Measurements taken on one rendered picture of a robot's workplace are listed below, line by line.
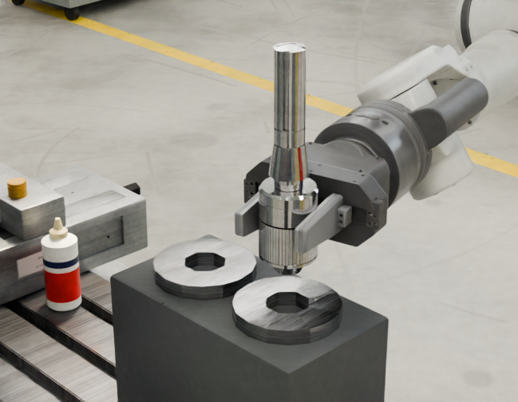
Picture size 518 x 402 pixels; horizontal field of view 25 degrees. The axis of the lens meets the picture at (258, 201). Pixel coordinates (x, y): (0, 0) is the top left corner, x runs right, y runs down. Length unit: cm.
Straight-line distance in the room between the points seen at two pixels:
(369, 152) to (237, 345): 20
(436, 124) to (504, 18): 28
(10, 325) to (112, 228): 19
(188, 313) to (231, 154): 323
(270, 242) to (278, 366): 10
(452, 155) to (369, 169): 16
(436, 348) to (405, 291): 30
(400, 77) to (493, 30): 24
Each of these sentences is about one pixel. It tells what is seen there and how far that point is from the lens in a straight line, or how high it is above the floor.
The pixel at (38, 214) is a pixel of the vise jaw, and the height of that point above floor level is 102.
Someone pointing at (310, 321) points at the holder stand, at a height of 112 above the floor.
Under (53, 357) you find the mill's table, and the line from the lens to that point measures 127.
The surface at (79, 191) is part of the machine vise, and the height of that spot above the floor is 99.
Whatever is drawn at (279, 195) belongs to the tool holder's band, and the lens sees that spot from 89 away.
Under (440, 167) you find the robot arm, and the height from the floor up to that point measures 118.
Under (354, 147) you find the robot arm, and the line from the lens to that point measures 97.
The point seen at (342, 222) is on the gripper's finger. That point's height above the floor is 120.
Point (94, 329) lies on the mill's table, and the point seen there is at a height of 93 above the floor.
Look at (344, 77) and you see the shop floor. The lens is 499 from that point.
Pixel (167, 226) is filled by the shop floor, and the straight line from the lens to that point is 365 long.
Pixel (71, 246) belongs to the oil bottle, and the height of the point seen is 100.
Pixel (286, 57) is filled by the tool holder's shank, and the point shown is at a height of 134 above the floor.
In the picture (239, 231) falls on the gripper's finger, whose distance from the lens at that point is 91.
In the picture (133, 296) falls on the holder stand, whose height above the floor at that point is 110.
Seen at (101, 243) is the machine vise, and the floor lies 95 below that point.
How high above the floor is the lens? 160
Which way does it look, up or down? 25 degrees down
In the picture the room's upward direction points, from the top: straight up
